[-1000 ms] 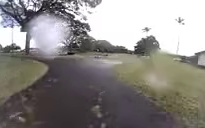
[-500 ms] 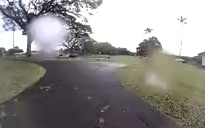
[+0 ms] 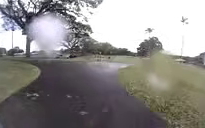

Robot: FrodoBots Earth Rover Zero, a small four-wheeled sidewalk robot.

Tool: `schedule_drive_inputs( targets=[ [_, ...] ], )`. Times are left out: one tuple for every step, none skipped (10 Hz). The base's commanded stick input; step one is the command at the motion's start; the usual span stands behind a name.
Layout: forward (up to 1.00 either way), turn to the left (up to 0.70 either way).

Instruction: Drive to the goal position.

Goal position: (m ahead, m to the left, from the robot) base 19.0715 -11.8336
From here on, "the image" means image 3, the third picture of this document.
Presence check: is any distant row of trees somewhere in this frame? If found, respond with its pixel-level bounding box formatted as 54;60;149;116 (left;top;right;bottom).
61;36;136;57

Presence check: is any dark asphalt path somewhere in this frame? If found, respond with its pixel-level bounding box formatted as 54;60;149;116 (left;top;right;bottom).
0;58;168;128

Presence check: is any low rounded tree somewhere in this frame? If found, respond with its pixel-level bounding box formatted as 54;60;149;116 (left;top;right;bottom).
136;36;164;58

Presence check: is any tall thin palm tree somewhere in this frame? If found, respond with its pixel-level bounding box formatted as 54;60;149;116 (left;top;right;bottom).
144;27;155;39
179;15;190;58

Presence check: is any large branching tree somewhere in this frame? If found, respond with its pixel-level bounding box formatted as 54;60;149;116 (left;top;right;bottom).
0;0;104;58

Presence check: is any green grass lawn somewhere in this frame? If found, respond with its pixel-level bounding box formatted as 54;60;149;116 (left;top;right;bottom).
0;58;42;106
118;53;205;128

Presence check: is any thin pole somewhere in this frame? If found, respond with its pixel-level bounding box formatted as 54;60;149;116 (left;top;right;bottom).
10;29;15;50

